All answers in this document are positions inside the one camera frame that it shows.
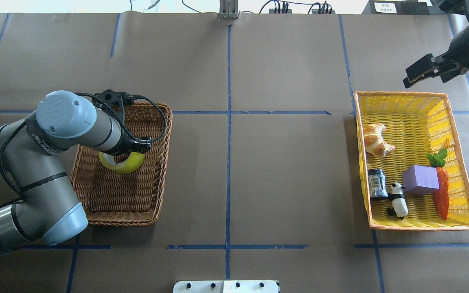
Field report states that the toy croissant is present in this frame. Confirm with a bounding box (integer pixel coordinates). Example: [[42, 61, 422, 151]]
[[363, 122, 396, 157]]

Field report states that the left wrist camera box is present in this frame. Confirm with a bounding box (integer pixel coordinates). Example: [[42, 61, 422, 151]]
[[92, 89, 135, 113]]

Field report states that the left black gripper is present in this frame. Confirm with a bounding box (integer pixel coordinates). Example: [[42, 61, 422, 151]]
[[115, 136, 151, 156]]

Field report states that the yellow tape roll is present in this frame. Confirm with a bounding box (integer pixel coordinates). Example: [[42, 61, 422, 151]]
[[98, 152, 145, 174]]

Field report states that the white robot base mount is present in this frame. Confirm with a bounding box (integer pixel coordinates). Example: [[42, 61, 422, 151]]
[[173, 280, 281, 293]]

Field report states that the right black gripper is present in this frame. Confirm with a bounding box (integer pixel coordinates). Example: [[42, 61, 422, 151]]
[[403, 26, 469, 89]]

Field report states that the orange toy carrot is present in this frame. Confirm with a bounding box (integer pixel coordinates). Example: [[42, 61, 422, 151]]
[[426, 148, 450, 221]]

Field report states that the toy panda figure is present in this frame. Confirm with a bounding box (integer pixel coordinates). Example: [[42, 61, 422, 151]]
[[387, 181, 409, 220]]

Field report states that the purple foam block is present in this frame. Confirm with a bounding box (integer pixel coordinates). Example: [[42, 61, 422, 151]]
[[402, 165, 440, 195]]

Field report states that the yellow plastic woven basket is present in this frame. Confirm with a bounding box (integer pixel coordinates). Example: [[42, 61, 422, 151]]
[[354, 92, 469, 231]]

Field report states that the aluminium frame post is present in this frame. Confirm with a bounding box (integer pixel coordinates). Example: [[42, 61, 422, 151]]
[[219, 0, 240, 20]]

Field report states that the small black labelled can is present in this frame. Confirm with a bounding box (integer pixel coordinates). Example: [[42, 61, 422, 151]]
[[367, 168, 388, 201]]

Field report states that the brown wicker basket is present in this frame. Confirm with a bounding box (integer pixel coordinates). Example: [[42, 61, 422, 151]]
[[70, 103, 173, 227]]

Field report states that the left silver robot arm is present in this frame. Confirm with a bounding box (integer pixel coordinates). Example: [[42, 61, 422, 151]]
[[0, 90, 154, 256]]

